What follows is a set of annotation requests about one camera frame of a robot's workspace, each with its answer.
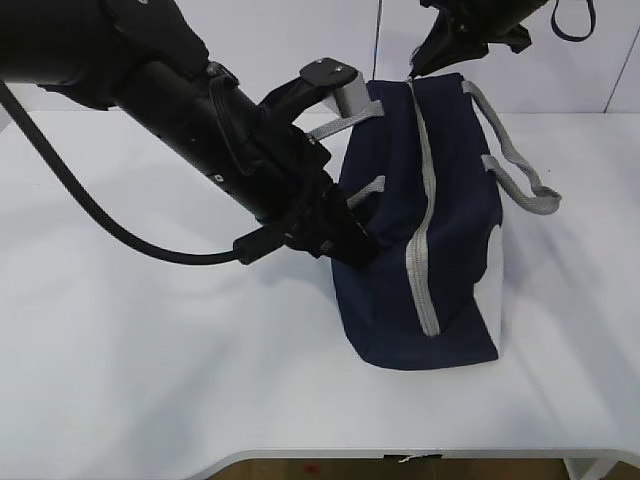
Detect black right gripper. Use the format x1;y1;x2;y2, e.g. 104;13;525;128
409;0;546;78

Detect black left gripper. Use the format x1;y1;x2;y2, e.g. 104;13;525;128
234;134;379;268

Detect navy blue lunch bag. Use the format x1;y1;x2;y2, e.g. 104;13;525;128
331;73;561;371

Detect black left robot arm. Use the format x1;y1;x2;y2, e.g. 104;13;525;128
1;1;382;268

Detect white table leg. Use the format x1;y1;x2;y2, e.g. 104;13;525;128
563;458;618;480

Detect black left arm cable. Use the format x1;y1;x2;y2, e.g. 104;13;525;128
0;79;246;267

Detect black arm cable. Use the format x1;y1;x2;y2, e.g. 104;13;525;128
550;0;599;42
0;79;246;267

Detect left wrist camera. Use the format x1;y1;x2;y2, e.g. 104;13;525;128
300;57;370;118

